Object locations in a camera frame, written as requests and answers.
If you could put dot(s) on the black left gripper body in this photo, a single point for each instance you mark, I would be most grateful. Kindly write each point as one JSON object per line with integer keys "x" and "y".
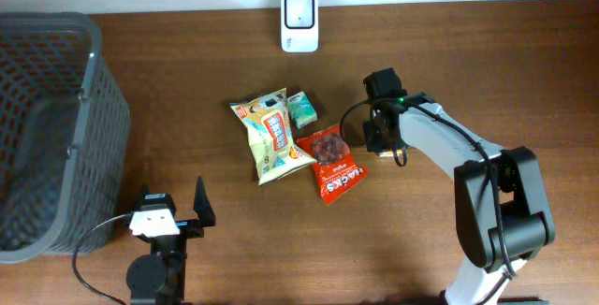
{"x": 190, "y": 229}

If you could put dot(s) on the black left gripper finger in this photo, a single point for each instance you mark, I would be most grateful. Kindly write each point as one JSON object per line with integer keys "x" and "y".
{"x": 202, "y": 206}
{"x": 139, "y": 200}

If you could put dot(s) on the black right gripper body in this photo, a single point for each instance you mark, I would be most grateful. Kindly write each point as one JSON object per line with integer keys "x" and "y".
{"x": 377, "y": 140}

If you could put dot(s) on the orange Kleenex tissue pack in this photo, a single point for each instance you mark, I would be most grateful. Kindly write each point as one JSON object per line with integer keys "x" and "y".
{"x": 389, "y": 153}

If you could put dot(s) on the red Hacks candy bag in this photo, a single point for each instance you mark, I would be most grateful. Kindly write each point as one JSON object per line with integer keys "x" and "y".
{"x": 335, "y": 168}

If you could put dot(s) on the beige snack chip bag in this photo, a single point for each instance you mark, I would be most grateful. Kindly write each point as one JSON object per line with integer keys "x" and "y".
{"x": 270, "y": 139}

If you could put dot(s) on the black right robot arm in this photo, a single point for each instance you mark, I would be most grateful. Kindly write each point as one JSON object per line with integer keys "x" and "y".
{"x": 503, "y": 217}

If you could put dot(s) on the white barcode scanner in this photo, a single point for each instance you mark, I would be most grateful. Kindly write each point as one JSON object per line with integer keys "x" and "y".
{"x": 299, "y": 26}

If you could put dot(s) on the grey plastic mesh basket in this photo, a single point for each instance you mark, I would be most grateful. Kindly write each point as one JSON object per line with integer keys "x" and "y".
{"x": 64, "y": 131}

